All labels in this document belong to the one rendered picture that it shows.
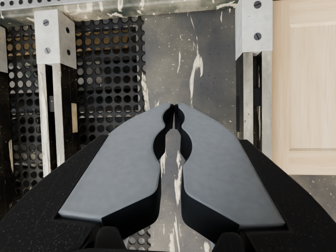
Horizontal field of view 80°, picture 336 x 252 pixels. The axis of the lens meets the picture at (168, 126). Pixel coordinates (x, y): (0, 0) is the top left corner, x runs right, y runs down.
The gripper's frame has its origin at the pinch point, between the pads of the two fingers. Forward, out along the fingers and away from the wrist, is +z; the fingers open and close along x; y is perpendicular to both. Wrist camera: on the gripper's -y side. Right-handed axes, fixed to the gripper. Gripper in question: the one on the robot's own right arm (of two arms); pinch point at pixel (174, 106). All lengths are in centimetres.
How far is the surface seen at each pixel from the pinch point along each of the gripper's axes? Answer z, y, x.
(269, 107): 28.4, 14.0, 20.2
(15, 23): 48, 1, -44
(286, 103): 33.2, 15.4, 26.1
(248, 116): 27.6, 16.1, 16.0
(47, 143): 27.0, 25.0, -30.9
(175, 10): 46.9, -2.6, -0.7
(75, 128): 33.2, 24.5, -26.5
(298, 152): 27.3, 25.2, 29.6
